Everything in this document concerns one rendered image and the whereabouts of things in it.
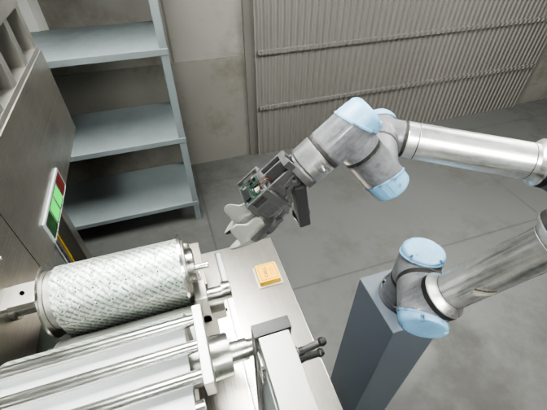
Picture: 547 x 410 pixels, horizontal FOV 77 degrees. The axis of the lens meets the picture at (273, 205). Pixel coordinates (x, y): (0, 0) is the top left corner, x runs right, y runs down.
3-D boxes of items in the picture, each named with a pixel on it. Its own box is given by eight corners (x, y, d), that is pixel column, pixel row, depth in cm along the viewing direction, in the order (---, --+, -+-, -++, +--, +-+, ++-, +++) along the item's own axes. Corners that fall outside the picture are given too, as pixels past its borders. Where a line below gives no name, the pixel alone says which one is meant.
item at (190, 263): (197, 274, 79) (199, 287, 72) (188, 276, 78) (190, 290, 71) (190, 243, 77) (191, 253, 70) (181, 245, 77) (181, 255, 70)
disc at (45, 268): (67, 351, 68) (30, 312, 58) (63, 351, 68) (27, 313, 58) (73, 289, 78) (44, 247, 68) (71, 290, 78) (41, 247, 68)
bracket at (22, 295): (37, 306, 64) (32, 300, 63) (2, 315, 63) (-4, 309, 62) (41, 284, 68) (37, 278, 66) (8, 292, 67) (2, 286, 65)
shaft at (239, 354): (272, 355, 53) (272, 346, 51) (234, 368, 52) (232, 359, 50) (265, 336, 55) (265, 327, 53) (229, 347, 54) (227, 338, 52)
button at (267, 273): (281, 281, 112) (281, 276, 111) (260, 287, 111) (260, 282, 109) (274, 264, 117) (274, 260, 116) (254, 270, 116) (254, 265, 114)
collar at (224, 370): (237, 382, 52) (234, 365, 47) (197, 396, 50) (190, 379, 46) (228, 342, 56) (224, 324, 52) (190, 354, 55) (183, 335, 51)
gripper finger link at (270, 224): (243, 228, 68) (273, 197, 66) (249, 232, 69) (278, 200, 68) (252, 243, 64) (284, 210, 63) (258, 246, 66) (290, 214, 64)
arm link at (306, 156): (323, 152, 67) (342, 176, 62) (305, 167, 69) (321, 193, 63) (301, 130, 62) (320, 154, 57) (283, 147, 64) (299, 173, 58)
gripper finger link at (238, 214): (207, 213, 70) (241, 189, 67) (228, 224, 74) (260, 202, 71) (209, 225, 68) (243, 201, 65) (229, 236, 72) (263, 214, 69)
